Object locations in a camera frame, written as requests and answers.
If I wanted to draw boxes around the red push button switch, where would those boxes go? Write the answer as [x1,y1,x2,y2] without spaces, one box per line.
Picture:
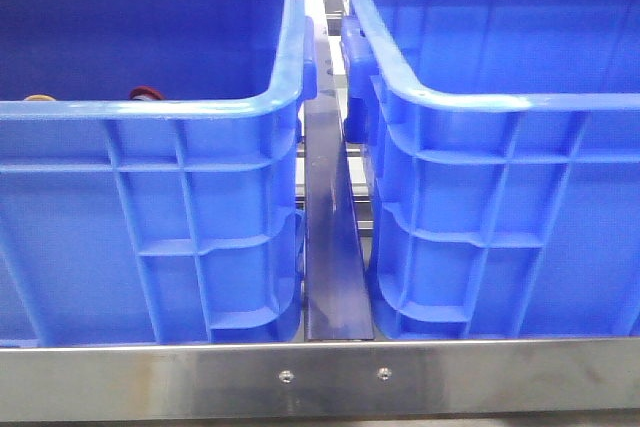
[129,86,165,101]

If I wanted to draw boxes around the yellow push button switch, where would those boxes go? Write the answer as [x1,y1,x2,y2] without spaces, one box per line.
[23,94,56,102]

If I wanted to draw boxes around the blue plastic bin left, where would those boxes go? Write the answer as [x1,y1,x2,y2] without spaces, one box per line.
[1,0,316,348]

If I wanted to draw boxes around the blue plastic bin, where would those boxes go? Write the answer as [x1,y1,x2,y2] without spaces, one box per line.
[1,0,316,348]
[351,0,639,340]

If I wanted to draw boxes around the blue plastic bin right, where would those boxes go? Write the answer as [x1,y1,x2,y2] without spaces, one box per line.
[351,0,639,340]

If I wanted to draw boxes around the metal divider rail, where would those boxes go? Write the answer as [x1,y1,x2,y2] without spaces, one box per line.
[304,0,374,341]

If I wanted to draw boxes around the stainless steel front rail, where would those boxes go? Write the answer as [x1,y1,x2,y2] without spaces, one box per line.
[1,338,639,422]

